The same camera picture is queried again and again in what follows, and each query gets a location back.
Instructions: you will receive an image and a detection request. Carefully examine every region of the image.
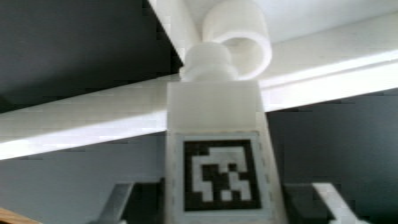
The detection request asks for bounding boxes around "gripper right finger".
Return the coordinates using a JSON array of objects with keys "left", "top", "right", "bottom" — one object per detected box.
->
[{"left": 283, "top": 182, "right": 372, "bottom": 224}]

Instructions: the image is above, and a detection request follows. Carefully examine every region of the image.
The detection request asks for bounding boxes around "white U-shaped obstacle fence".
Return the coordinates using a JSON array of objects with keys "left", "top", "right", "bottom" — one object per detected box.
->
[{"left": 0, "top": 12, "right": 398, "bottom": 160}]

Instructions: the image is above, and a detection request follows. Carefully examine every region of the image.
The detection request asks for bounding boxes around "white table leg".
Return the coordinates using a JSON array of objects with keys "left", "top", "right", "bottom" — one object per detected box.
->
[{"left": 166, "top": 43, "right": 289, "bottom": 224}]

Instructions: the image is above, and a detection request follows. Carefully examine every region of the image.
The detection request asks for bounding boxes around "white square tabletop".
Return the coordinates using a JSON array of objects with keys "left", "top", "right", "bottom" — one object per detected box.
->
[{"left": 148, "top": 0, "right": 398, "bottom": 80}]

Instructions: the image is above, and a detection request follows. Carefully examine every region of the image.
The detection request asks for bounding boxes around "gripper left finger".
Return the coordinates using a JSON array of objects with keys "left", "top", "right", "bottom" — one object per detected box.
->
[{"left": 91, "top": 181, "right": 164, "bottom": 224}]

